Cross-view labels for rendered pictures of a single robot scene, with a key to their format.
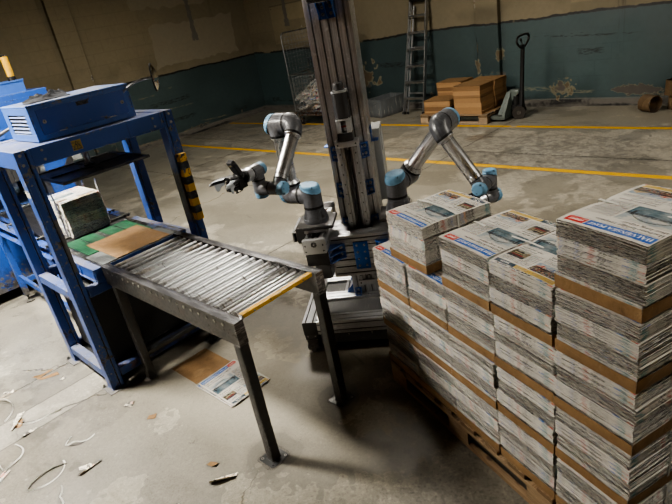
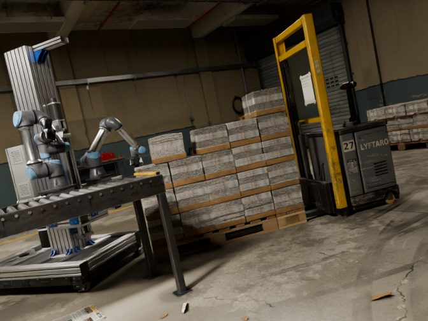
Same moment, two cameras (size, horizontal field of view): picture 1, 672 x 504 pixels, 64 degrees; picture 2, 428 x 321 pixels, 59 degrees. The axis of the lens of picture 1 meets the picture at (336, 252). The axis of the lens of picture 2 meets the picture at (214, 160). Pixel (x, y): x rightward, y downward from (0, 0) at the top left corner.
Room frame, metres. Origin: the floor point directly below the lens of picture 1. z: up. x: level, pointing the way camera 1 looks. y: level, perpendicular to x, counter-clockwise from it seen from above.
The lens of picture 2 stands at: (1.21, 2.82, 0.99)
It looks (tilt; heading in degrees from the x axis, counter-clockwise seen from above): 4 degrees down; 281
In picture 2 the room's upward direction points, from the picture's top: 12 degrees counter-clockwise
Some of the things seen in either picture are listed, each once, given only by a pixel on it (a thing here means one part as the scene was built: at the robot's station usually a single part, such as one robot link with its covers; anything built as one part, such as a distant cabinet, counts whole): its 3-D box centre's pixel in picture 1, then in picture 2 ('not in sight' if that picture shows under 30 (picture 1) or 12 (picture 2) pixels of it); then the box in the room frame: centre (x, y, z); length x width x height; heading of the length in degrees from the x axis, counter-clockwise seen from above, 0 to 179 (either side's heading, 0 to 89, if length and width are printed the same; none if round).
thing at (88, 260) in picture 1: (119, 245); not in sight; (3.45, 1.42, 0.75); 0.70 x 0.65 x 0.10; 42
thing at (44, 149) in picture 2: (262, 187); (46, 150); (2.90, 0.33, 1.12); 0.11 x 0.08 x 0.11; 53
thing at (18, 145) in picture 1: (79, 136); not in sight; (3.45, 1.42, 1.50); 0.94 x 0.68 x 0.10; 132
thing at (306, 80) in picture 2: not in sight; (303, 85); (0.93, -1.03, 1.28); 0.57 x 0.01 x 0.65; 113
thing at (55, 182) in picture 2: (314, 212); (57, 181); (3.04, 0.08, 0.87); 0.15 x 0.15 x 0.10
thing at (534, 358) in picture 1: (484, 351); (206, 198); (2.02, -0.58, 0.42); 1.17 x 0.39 x 0.83; 23
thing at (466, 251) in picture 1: (501, 257); (208, 139); (1.89, -0.64, 0.95); 0.38 x 0.29 x 0.23; 112
